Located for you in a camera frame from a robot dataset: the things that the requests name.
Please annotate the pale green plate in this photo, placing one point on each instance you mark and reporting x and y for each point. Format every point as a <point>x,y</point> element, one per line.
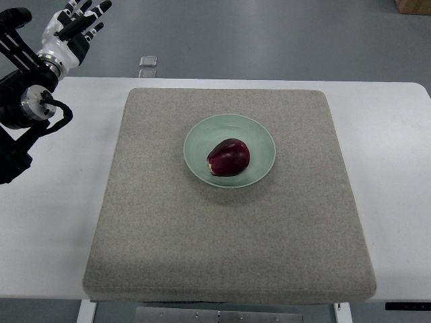
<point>206,134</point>

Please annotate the upper floor outlet cover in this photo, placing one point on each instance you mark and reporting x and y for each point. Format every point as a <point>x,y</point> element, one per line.
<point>148,61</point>

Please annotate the metal base plate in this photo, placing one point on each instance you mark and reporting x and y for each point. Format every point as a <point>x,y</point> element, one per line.
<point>177,315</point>

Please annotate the lower floor outlet cover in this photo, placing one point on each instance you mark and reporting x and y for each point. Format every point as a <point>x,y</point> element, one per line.
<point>147,73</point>

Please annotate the floor outlet cover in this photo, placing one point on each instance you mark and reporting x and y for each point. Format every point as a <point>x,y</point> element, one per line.
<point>147,73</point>
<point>148,61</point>

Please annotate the beige fabric cushion mat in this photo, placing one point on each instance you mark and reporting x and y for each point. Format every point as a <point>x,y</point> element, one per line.
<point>293,237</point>

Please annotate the black table control panel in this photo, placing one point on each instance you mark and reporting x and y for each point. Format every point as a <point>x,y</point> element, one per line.
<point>408,306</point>

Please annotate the red apple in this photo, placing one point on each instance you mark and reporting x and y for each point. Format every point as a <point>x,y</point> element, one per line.
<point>228,158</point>

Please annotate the cardboard box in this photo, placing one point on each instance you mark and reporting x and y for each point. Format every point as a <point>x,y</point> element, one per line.
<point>413,7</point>

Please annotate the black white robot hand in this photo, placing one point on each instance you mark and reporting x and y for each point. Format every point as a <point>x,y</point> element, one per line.
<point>66,39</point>

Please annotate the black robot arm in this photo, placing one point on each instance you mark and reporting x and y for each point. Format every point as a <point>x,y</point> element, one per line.
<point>28,109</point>

